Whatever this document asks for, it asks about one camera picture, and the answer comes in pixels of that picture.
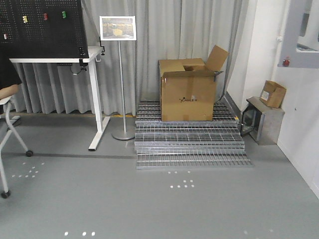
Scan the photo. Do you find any small cardboard box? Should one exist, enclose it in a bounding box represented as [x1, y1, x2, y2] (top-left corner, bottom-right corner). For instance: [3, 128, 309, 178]
[260, 81, 286, 109]

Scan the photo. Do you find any grey curtain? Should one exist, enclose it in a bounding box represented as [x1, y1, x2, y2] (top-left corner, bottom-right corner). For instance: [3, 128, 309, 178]
[13, 0, 249, 115]

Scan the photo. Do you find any grey metal cabinet box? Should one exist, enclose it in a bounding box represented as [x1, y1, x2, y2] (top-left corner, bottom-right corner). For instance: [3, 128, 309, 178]
[240, 97, 285, 145]

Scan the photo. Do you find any stack of steel gratings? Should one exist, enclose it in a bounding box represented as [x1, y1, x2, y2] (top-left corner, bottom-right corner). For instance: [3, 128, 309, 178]
[135, 101, 253, 169]

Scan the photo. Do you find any open cardboard box behind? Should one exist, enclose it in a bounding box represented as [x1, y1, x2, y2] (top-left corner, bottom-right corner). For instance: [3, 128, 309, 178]
[159, 45, 229, 77]

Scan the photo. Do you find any sign stand with picture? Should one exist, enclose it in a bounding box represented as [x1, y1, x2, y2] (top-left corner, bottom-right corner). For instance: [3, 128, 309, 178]
[99, 16, 137, 140]

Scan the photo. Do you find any black pegboard panel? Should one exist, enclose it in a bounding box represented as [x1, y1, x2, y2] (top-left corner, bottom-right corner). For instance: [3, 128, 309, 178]
[0, 0, 89, 58]

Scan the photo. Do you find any seated person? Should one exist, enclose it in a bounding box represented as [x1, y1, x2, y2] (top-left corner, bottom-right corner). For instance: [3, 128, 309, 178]
[0, 50, 21, 100]

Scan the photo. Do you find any white standing desk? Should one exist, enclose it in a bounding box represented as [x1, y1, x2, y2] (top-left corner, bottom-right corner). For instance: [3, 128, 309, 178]
[10, 46, 110, 151]

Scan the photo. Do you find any large cardboard box front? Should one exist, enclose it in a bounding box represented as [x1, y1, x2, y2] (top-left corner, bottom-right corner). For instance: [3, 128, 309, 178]
[160, 71, 220, 121]

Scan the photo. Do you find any grey rolling chair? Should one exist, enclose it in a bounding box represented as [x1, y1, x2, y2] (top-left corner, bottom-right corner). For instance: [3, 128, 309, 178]
[0, 95, 33, 199]

